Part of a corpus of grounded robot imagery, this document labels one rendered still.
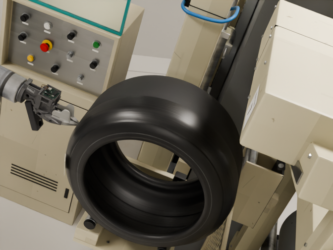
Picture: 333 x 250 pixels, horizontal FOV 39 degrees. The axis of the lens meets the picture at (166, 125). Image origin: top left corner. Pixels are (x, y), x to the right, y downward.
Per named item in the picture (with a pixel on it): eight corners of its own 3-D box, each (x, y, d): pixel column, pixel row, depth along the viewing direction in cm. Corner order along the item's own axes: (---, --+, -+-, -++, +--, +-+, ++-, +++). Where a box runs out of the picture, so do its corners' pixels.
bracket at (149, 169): (107, 166, 204) (112, 149, 198) (194, 201, 202) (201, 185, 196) (104, 171, 201) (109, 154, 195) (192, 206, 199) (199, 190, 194)
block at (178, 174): (173, 178, 196) (176, 169, 193) (184, 182, 195) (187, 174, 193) (170, 184, 192) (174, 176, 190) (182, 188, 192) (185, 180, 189)
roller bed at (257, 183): (225, 184, 209) (251, 132, 192) (257, 196, 208) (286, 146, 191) (218, 215, 193) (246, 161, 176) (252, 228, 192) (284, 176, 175)
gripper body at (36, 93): (53, 102, 152) (20, 85, 151) (47, 122, 157) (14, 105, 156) (64, 91, 158) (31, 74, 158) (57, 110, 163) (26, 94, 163)
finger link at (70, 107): (83, 114, 156) (57, 100, 156) (77, 127, 160) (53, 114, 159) (86, 109, 159) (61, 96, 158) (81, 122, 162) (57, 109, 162)
